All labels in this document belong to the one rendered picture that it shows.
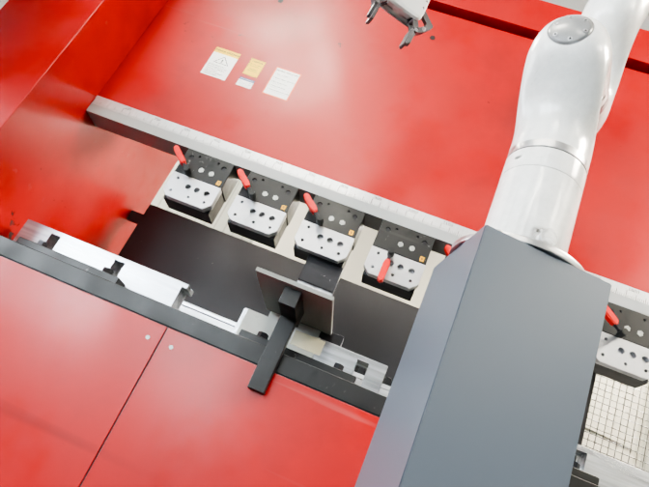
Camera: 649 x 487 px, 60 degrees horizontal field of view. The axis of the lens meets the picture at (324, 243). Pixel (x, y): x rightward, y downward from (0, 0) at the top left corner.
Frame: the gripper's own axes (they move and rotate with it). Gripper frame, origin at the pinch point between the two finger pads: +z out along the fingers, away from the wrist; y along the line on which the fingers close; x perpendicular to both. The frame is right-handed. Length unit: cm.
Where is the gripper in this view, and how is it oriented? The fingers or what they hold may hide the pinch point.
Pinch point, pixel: (387, 30)
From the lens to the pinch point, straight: 132.3
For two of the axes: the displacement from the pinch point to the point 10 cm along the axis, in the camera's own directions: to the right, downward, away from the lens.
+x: 3.1, -0.6, -9.5
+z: -4.6, 8.6, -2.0
